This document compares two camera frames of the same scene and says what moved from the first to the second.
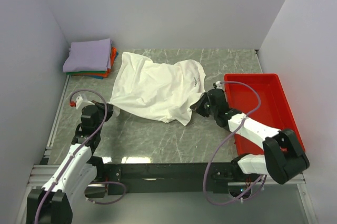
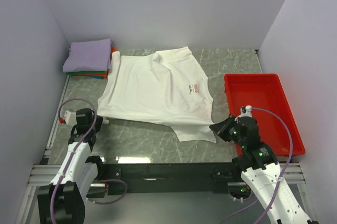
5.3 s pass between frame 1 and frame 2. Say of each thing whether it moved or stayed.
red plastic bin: stayed
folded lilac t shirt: stayed
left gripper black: moved
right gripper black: moved
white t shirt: moved
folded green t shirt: stayed
